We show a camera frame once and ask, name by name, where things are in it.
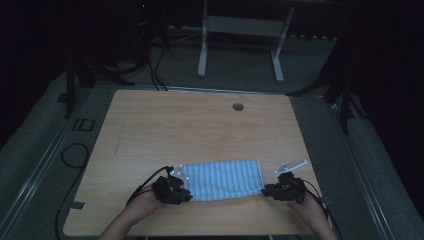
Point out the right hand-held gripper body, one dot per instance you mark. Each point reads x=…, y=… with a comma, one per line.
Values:
x=290, y=188

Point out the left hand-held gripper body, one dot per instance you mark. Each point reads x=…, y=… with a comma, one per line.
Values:
x=168, y=190

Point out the blue striped towel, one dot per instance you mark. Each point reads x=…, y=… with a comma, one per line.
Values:
x=223, y=180

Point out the person's right hand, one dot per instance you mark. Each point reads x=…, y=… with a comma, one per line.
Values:
x=308, y=210

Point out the person's left hand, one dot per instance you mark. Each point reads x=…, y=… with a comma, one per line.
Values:
x=143, y=205

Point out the grey tape strip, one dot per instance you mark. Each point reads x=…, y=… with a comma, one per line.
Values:
x=78, y=205

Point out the black metal stand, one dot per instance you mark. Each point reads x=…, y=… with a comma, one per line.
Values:
x=345, y=103
x=70, y=90

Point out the metal floor rail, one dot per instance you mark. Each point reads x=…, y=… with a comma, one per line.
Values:
x=363, y=180
x=36, y=173

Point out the white desk frame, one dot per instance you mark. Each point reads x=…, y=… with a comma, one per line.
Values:
x=245, y=26

